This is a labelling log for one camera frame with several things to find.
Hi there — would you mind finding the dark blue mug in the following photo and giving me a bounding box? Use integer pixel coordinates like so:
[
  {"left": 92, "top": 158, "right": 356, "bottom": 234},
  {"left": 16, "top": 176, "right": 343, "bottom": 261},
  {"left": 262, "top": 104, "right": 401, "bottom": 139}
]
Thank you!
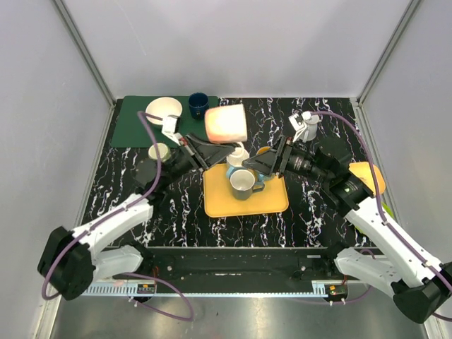
[{"left": 188, "top": 93, "right": 209, "bottom": 120}]

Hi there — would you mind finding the pink mug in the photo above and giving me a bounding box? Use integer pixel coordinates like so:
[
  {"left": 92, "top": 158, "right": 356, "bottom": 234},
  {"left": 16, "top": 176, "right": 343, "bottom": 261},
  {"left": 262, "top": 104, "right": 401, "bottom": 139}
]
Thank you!
[{"left": 204, "top": 104, "right": 248, "bottom": 143}]

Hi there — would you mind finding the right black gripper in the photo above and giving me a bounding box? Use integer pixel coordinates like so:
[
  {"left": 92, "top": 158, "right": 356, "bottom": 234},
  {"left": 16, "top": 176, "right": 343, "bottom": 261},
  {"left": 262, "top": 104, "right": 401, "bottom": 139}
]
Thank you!
[{"left": 242, "top": 134, "right": 332, "bottom": 184}]

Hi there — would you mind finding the orange plastic tray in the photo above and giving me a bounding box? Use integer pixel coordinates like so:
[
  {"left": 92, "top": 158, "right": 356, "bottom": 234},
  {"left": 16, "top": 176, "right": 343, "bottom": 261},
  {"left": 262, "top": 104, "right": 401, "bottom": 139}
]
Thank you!
[{"left": 203, "top": 164, "right": 289, "bottom": 218}]

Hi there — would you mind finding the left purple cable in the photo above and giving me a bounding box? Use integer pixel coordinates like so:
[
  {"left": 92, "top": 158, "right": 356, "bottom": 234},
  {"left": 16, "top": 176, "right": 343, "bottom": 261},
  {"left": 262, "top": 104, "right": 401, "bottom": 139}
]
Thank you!
[{"left": 42, "top": 111, "right": 195, "bottom": 321}]

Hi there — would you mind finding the light blue footed mug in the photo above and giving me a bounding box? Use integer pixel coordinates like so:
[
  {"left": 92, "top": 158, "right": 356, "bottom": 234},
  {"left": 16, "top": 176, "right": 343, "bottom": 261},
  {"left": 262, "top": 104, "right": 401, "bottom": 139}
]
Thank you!
[{"left": 302, "top": 111, "right": 321, "bottom": 142}]

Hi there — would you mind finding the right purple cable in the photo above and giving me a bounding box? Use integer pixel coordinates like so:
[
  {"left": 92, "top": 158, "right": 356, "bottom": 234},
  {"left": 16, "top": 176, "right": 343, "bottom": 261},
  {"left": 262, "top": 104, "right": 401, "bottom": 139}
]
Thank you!
[{"left": 310, "top": 110, "right": 452, "bottom": 319}]

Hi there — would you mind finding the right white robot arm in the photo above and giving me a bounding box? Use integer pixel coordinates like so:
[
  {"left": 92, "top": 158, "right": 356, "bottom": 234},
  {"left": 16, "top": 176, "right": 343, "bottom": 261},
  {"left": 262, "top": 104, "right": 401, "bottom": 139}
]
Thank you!
[{"left": 244, "top": 137, "right": 451, "bottom": 324}]

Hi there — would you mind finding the cream bowl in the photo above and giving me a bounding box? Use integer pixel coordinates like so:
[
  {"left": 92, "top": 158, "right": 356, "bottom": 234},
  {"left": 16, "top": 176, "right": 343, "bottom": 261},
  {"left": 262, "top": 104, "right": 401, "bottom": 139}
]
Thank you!
[{"left": 145, "top": 97, "right": 183, "bottom": 126}]

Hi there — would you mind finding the orange interior blue mug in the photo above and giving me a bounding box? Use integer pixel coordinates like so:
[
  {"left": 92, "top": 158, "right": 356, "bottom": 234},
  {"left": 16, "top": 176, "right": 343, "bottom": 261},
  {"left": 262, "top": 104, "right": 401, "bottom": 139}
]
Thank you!
[{"left": 256, "top": 146, "right": 275, "bottom": 182}]

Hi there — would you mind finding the lime green plate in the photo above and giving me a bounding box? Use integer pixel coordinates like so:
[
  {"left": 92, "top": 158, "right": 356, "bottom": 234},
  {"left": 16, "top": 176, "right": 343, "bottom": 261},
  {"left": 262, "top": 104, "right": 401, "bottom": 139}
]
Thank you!
[{"left": 355, "top": 202, "right": 395, "bottom": 234}]

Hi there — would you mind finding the yellow square plate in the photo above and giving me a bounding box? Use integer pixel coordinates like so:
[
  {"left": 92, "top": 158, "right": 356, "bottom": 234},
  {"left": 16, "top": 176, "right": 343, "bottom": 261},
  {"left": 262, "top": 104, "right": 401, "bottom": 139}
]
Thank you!
[{"left": 349, "top": 162, "right": 386, "bottom": 195}]

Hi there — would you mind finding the white interior grey mug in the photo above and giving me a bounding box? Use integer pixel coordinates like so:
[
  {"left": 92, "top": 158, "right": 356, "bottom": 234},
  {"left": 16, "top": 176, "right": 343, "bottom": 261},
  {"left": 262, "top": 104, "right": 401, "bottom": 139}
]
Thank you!
[{"left": 230, "top": 169, "right": 265, "bottom": 201}]

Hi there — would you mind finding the light green mug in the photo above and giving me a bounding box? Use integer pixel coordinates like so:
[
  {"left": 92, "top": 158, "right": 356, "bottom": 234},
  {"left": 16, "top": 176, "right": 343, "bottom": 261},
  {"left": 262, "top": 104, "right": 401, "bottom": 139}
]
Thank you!
[{"left": 148, "top": 143, "right": 171, "bottom": 162}]

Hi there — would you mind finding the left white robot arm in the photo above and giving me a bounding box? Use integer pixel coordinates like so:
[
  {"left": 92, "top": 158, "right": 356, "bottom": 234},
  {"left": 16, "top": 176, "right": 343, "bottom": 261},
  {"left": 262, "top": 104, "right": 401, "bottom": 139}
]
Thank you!
[{"left": 37, "top": 133, "right": 246, "bottom": 301}]

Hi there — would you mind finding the purple cable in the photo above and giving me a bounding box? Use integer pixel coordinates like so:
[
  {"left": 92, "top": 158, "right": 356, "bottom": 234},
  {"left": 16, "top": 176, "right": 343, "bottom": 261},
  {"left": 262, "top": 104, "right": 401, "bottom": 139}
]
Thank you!
[
  {"left": 42, "top": 111, "right": 195, "bottom": 321},
  {"left": 310, "top": 110, "right": 452, "bottom": 319}
]

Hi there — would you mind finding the white mug blue handle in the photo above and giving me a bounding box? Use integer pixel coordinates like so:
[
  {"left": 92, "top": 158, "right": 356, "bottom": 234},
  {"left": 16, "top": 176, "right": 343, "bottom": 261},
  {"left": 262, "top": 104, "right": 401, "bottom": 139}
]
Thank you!
[{"left": 226, "top": 147, "right": 249, "bottom": 179}]

